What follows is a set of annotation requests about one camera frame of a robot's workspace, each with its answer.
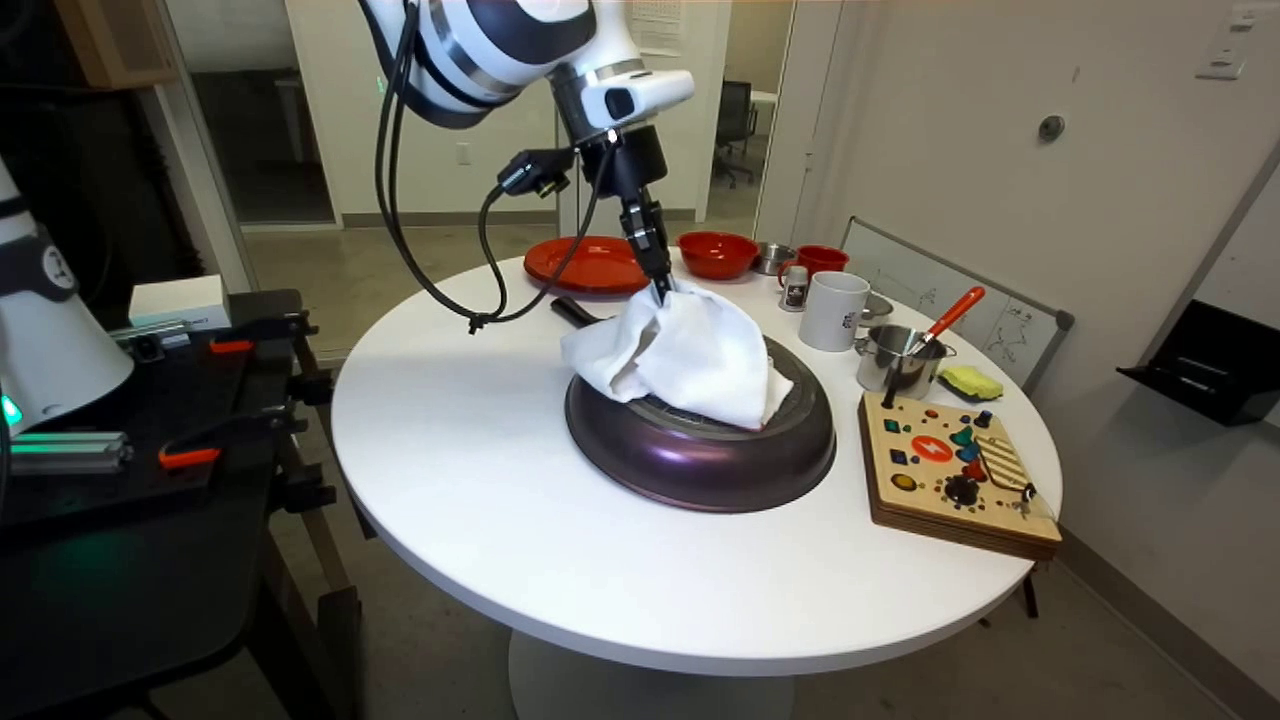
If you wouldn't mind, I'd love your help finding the metal cup holding utensil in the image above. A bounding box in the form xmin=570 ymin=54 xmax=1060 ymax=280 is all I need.
xmin=881 ymin=334 xmax=951 ymax=413

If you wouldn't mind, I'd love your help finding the small leaning whiteboard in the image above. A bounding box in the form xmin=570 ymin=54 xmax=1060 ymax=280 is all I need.
xmin=838 ymin=216 xmax=1079 ymax=394

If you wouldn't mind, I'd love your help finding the wooden puzzle board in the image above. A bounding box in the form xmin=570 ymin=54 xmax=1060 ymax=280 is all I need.
xmin=857 ymin=387 xmax=1067 ymax=564

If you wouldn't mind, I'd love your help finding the small metal cup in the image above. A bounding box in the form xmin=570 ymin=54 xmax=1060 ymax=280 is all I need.
xmin=775 ymin=262 xmax=820 ymax=308

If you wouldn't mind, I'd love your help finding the black orange clamp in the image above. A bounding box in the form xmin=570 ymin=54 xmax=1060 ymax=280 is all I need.
xmin=107 ymin=308 xmax=319 ymax=370
xmin=151 ymin=402 xmax=313 ymax=482

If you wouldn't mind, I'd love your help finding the black wall shelf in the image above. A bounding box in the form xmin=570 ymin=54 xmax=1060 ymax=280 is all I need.
xmin=1115 ymin=298 xmax=1280 ymax=432

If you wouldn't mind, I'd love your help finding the black office chair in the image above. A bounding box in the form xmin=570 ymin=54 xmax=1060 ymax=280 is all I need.
xmin=712 ymin=76 xmax=759 ymax=187

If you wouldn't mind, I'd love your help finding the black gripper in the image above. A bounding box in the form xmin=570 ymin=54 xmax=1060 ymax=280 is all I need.
xmin=579 ymin=123 xmax=678 ymax=308

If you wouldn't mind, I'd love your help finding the round white table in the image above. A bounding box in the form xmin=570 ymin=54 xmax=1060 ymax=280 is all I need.
xmin=327 ymin=245 xmax=1067 ymax=720

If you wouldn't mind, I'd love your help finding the white box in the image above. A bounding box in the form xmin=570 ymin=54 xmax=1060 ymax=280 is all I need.
xmin=123 ymin=274 xmax=231 ymax=339

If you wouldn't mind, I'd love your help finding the red bowl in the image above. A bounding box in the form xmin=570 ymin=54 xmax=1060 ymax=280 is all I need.
xmin=674 ymin=227 xmax=765 ymax=284

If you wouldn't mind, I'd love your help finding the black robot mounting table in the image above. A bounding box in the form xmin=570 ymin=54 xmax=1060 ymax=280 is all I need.
xmin=0 ymin=284 xmax=367 ymax=720

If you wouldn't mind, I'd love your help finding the red cup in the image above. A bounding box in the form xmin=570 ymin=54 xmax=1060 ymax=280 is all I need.
xmin=792 ymin=240 xmax=857 ymax=280

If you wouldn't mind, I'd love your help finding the wooden cabinet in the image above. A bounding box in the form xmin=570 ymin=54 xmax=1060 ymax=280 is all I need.
xmin=49 ymin=0 xmax=182 ymax=97

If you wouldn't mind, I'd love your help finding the dark frying pan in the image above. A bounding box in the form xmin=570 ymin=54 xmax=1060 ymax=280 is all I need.
xmin=548 ymin=291 xmax=841 ymax=520

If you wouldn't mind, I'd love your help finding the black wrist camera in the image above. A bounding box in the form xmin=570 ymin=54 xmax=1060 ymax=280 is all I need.
xmin=495 ymin=143 xmax=579 ymax=201

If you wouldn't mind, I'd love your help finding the white plastic bag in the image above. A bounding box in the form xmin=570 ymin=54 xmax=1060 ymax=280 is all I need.
xmin=556 ymin=280 xmax=799 ymax=436

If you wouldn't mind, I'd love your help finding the orange handled utensil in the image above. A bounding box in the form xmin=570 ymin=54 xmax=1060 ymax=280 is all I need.
xmin=918 ymin=284 xmax=993 ymax=354

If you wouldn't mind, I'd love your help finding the red plate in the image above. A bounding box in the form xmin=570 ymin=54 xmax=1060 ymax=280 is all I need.
xmin=522 ymin=233 xmax=657 ymax=302

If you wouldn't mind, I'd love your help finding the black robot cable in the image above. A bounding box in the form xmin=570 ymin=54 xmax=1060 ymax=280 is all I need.
xmin=367 ymin=0 xmax=623 ymax=339

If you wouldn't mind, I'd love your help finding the yellow green sponge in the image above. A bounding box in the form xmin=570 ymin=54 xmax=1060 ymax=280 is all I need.
xmin=938 ymin=360 xmax=1008 ymax=410

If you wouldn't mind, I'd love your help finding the white mug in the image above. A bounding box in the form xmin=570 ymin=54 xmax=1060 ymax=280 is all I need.
xmin=798 ymin=268 xmax=881 ymax=356

